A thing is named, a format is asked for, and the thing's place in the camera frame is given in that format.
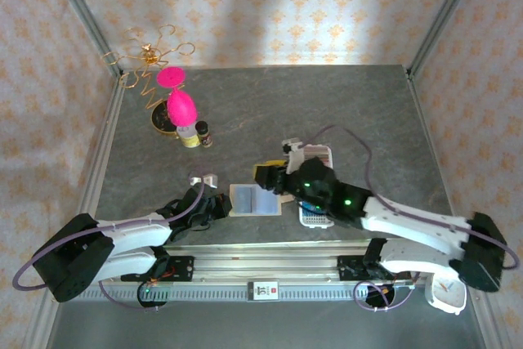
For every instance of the stack of credit cards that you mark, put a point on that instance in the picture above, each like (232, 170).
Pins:
(323, 157)

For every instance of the small dark bottle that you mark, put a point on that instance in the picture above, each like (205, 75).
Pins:
(204, 134)

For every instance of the white number tag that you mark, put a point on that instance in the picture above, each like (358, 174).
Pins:
(263, 292)

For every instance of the aluminium table side rail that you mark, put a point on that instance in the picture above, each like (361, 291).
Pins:
(429, 140)
(102, 153)

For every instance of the white alarm clock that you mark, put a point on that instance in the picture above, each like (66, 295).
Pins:
(441, 296)

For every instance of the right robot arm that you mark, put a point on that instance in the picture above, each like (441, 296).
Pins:
(408, 226)

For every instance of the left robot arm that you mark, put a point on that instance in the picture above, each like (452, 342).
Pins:
(135, 234)

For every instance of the white plastic basket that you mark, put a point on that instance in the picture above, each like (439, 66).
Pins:
(314, 220)

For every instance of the blue VIP card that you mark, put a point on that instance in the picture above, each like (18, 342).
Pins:
(312, 207)

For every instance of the aluminium frame post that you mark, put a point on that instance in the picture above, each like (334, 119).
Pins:
(77, 1)
(445, 10)

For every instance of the yellow-label bottle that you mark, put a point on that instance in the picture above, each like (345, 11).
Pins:
(189, 138)

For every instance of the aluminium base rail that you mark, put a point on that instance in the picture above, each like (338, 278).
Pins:
(261, 267)

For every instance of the pink goblet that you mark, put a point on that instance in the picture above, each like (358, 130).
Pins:
(181, 108)

